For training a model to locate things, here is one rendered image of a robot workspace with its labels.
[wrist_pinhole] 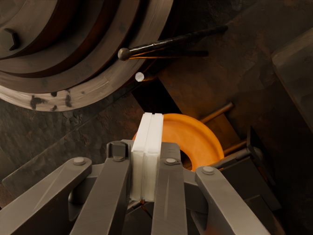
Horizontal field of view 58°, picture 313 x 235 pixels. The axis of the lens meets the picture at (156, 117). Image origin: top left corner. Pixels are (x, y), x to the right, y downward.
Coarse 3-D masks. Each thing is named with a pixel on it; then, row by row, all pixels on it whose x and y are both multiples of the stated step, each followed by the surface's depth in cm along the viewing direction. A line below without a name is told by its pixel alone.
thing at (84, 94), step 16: (160, 0) 35; (176, 0) 39; (144, 16) 36; (160, 16) 36; (144, 32) 37; (160, 32) 36; (112, 64) 40; (128, 64) 39; (96, 80) 42; (112, 80) 41; (128, 80) 40; (0, 96) 48; (16, 96) 47; (32, 96) 46; (48, 96) 45; (64, 96) 44; (80, 96) 43; (96, 96) 42
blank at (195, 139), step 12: (168, 120) 42; (180, 120) 42; (192, 120) 43; (168, 132) 43; (180, 132) 42; (192, 132) 41; (204, 132) 41; (180, 144) 42; (192, 144) 42; (204, 144) 41; (216, 144) 42; (192, 156) 42; (204, 156) 42; (216, 156) 41; (192, 168) 43
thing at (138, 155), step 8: (144, 120) 19; (144, 128) 18; (136, 136) 17; (144, 136) 16; (136, 144) 15; (144, 144) 15; (136, 152) 15; (144, 152) 15; (136, 160) 15; (144, 160) 15; (136, 168) 15; (144, 168) 15; (136, 176) 15; (136, 184) 15; (136, 192) 15
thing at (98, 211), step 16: (112, 144) 14; (128, 144) 14; (112, 160) 14; (128, 160) 14; (112, 176) 13; (96, 192) 11; (112, 192) 11; (96, 208) 10; (112, 208) 10; (80, 224) 9; (96, 224) 9; (112, 224) 10
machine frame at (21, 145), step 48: (192, 0) 48; (240, 0) 46; (288, 0) 39; (192, 48) 45; (240, 48) 43; (144, 96) 55; (192, 96) 48; (240, 96) 45; (288, 96) 43; (0, 144) 74; (48, 144) 69; (96, 144) 58; (288, 144) 46; (288, 192) 48
